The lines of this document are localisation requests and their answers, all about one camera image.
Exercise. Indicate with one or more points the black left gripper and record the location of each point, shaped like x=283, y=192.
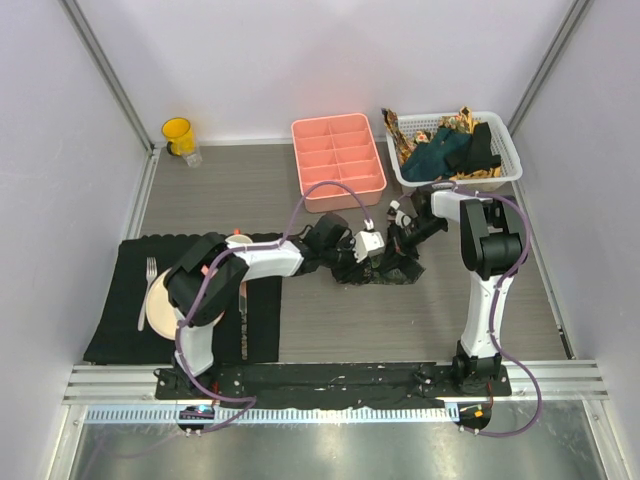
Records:
x=353, y=269

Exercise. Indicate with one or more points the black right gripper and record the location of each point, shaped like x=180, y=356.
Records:
x=397, y=243

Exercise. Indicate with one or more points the dark patterned necktie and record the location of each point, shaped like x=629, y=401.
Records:
x=387, y=268

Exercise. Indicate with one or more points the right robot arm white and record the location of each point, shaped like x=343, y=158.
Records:
x=494, y=242

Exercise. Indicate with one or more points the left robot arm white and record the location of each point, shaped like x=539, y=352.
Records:
x=205, y=281

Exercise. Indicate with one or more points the teal green tie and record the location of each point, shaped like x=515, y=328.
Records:
x=427, y=161

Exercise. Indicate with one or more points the pink divided organizer tray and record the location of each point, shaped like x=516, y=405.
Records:
x=339, y=150

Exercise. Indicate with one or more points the orange mug white inside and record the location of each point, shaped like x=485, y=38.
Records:
x=238, y=238

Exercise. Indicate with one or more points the black scalloped placemat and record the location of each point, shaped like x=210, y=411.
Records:
x=118, y=341

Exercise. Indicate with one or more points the black tie in basket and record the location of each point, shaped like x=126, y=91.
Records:
x=476, y=155

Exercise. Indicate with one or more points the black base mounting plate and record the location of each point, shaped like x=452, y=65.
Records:
x=340, y=386

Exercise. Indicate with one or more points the yellow floral tie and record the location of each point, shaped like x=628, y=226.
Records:
x=462, y=122

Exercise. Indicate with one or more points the white plastic basket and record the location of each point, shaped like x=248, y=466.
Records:
x=501, y=144

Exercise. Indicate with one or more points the clear small glass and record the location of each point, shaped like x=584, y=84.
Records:
x=193, y=159

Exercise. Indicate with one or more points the pink and cream plate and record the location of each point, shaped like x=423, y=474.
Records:
x=161, y=316

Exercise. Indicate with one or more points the silver fork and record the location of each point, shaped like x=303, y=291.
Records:
x=150, y=276

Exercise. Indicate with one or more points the yellow plastic cup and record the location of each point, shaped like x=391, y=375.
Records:
x=180, y=136

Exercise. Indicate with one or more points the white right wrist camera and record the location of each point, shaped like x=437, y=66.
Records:
x=396, y=216

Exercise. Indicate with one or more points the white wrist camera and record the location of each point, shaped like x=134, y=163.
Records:
x=396, y=216
x=368, y=244

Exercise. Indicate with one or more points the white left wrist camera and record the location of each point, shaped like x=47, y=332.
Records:
x=368, y=244

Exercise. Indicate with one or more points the knife with patterned handle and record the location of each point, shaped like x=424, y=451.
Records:
x=243, y=310

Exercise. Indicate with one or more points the aluminium frame rail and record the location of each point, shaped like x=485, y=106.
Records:
x=156, y=394

